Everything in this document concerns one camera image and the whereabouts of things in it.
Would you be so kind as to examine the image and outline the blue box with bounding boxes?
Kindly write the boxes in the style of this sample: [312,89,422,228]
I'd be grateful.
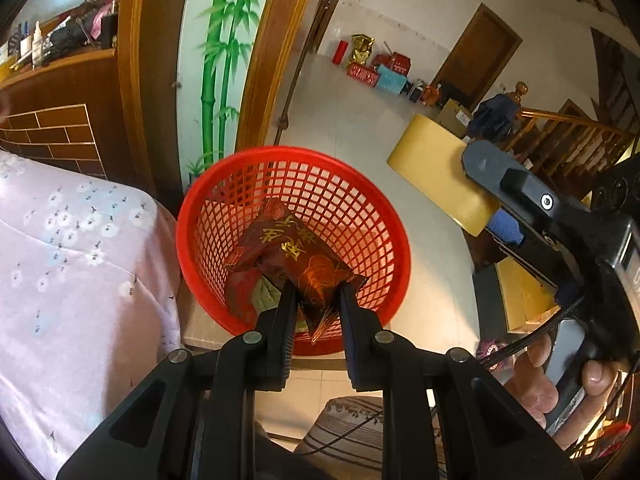
[376,65,409,94]

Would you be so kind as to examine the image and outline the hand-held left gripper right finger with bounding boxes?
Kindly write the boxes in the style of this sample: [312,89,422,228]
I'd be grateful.
[339,282,583,480]

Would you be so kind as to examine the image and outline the person's right hand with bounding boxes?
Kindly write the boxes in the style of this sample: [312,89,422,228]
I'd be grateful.
[502,332,621,452]

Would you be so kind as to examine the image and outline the yellow table top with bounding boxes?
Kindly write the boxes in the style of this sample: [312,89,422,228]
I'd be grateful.
[386,113,502,237]

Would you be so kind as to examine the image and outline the yellow box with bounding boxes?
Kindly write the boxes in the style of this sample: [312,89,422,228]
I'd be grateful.
[499,255,559,334]

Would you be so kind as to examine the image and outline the black handbag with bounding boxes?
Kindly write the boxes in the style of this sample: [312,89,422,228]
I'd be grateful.
[49,7,119,54]

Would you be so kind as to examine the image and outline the wooden arch frame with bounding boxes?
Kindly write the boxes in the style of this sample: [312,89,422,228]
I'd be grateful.
[117,0,326,201]

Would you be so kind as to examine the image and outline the brown wooden door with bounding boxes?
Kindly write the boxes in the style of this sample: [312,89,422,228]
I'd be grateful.
[432,2,524,112]

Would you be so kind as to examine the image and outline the pink floral blanket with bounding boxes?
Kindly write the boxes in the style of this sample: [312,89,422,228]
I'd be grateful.
[0,150,183,467]

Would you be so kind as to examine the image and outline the brown metal handrail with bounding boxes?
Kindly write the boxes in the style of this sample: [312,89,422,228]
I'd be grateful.
[272,0,353,146]

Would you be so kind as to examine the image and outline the red plastic mesh basket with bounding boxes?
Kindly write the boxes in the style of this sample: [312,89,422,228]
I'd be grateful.
[176,146,412,357]

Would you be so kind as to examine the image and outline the black cable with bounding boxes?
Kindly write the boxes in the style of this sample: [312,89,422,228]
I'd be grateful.
[477,295,588,362]
[294,409,387,455]

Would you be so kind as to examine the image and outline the wooden stair railing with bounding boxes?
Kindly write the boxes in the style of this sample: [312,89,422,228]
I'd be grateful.
[500,81,639,197]

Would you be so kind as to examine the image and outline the gold foil bag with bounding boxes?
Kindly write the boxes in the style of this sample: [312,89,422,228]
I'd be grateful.
[350,34,376,66]

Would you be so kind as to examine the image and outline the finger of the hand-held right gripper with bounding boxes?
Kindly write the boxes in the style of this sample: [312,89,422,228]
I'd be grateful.
[487,212,608,306]
[461,140,626,261]

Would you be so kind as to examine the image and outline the bamboo painted glass panel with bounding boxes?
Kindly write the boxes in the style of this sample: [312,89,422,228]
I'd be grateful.
[177,0,281,186]

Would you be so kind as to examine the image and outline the white bottle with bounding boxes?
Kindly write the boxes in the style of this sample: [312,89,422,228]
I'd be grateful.
[31,21,47,69]

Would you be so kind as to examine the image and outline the wooden brick-pattern headboard cabinet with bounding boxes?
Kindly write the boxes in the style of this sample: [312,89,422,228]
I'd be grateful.
[0,47,151,186]

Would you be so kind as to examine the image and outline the cardboard box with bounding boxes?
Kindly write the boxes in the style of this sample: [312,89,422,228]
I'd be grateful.
[434,99,474,139]

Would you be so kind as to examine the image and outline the blue clothing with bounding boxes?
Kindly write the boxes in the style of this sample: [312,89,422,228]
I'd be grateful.
[467,92,522,142]

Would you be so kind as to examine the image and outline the dark red gold-print wrapper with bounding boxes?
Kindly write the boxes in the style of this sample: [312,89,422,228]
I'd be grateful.
[235,199,368,346]

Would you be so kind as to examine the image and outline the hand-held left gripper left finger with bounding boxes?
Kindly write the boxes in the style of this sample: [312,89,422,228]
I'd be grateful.
[56,280,301,480]

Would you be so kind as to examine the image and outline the red green wrapper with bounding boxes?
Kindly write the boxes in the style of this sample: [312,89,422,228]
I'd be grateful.
[227,267,281,326]

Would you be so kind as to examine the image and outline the red gift box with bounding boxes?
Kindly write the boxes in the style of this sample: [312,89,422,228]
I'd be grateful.
[372,51,414,74]

